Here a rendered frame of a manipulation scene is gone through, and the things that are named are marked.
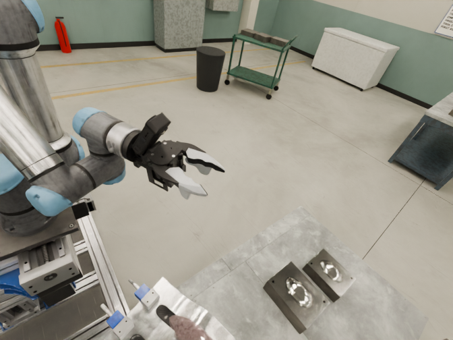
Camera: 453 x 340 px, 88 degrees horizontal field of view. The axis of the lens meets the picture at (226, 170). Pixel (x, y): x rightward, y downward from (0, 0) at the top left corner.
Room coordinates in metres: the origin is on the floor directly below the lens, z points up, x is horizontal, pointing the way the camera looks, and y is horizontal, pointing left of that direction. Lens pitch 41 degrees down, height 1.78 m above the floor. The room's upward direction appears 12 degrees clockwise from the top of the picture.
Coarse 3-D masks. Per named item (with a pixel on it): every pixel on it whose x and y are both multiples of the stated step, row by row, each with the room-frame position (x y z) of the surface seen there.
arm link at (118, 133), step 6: (114, 126) 0.41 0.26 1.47; (120, 126) 0.41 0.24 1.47; (126, 126) 0.41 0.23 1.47; (132, 126) 0.42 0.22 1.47; (114, 132) 0.39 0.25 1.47; (120, 132) 0.39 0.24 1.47; (126, 132) 0.40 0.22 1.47; (108, 138) 0.38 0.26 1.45; (114, 138) 0.38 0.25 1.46; (120, 138) 0.38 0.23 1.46; (108, 144) 0.38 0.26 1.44; (114, 144) 0.38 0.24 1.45; (120, 144) 0.37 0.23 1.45; (114, 150) 0.38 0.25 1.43; (120, 150) 0.37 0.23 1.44; (120, 156) 0.37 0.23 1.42
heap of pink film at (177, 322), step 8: (176, 320) 0.24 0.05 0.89; (184, 320) 0.24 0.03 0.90; (192, 320) 0.24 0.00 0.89; (176, 328) 0.22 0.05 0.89; (184, 328) 0.22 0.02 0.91; (192, 328) 0.22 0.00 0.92; (200, 328) 0.22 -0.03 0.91; (176, 336) 0.19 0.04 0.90; (184, 336) 0.19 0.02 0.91; (192, 336) 0.20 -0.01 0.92; (200, 336) 0.20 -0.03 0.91; (208, 336) 0.21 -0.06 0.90
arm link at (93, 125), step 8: (80, 112) 0.43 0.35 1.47; (88, 112) 0.44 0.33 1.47; (96, 112) 0.44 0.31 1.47; (104, 112) 0.46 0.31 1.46; (80, 120) 0.42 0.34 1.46; (88, 120) 0.42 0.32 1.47; (96, 120) 0.42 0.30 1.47; (104, 120) 0.42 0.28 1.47; (112, 120) 0.43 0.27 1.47; (120, 120) 0.44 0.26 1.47; (80, 128) 0.41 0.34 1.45; (88, 128) 0.40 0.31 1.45; (96, 128) 0.40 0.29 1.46; (104, 128) 0.40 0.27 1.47; (80, 136) 0.41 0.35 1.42; (88, 136) 0.40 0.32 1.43; (96, 136) 0.39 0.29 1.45; (104, 136) 0.39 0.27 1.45; (88, 144) 0.40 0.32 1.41; (96, 144) 0.40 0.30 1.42; (104, 144) 0.38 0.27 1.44; (96, 152) 0.40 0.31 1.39; (104, 152) 0.40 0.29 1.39
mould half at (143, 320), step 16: (160, 288) 0.33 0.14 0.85; (160, 304) 0.28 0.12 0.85; (176, 304) 0.29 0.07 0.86; (192, 304) 0.30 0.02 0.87; (144, 320) 0.23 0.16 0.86; (160, 320) 0.24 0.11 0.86; (208, 320) 0.25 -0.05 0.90; (112, 336) 0.17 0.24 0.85; (128, 336) 0.18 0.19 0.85; (144, 336) 0.18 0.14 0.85; (160, 336) 0.19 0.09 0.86; (224, 336) 0.22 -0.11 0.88
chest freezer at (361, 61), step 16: (336, 32) 6.44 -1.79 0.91; (352, 32) 6.78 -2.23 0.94; (320, 48) 6.61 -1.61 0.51; (336, 48) 6.35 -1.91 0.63; (352, 48) 6.12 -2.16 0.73; (368, 48) 5.90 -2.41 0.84; (384, 48) 5.70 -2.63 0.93; (320, 64) 6.50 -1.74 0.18; (336, 64) 6.24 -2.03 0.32; (352, 64) 6.01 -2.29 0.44; (368, 64) 5.79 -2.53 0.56; (384, 64) 5.94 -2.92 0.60; (352, 80) 5.89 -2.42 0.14; (368, 80) 5.68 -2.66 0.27
